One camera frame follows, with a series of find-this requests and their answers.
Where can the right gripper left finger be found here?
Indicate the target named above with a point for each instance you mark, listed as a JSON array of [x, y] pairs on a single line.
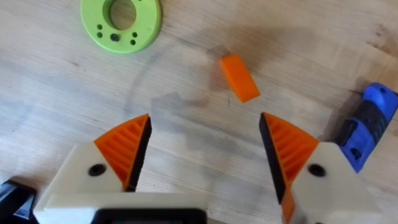
[[105, 161]]

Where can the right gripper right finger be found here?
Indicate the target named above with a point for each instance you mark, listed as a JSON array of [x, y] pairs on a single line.
[[314, 174]]

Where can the blue electric screwdriver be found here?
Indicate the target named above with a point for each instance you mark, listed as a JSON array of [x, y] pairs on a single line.
[[367, 127]]

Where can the orange ribbed wedge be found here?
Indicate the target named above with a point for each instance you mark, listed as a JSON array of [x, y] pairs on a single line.
[[240, 77]]

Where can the green disc with holes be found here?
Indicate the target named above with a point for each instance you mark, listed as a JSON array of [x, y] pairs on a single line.
[[102, 34]]

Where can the black rail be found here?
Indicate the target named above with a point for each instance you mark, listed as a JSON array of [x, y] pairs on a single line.
[[14, 200]]

